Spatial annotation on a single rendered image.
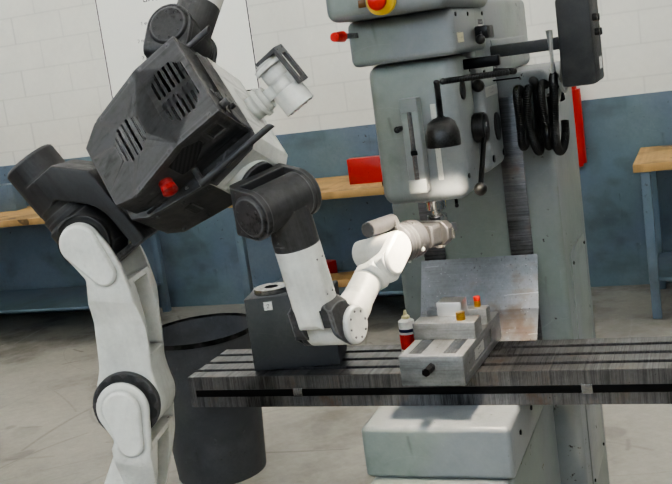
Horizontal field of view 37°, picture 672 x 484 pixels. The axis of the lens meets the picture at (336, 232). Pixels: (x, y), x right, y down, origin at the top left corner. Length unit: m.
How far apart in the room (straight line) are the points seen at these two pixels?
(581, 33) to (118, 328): 1.25
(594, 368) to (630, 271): 4.38
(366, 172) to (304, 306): 4.35
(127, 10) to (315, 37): 1.46
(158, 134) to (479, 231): 1.14
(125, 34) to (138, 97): 5.62
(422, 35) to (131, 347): 0.90
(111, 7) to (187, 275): 2.03
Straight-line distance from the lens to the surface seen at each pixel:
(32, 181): 2.11
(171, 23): 2.08
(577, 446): 2.88
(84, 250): 2.06
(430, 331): 2.35
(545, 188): 2.68
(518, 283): 2.71
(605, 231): 6.60
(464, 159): 2.25
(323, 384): 2.44
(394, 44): 2.22
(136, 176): 1.91
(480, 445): 2.23
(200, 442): 4.22
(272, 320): 2.49
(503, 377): 2.31
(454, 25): 2.19
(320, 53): 6.89
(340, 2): 2.15
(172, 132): 1.85
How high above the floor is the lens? 1.65
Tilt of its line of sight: 10 degrees down
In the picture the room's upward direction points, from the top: 8 degrees counter-clockwise
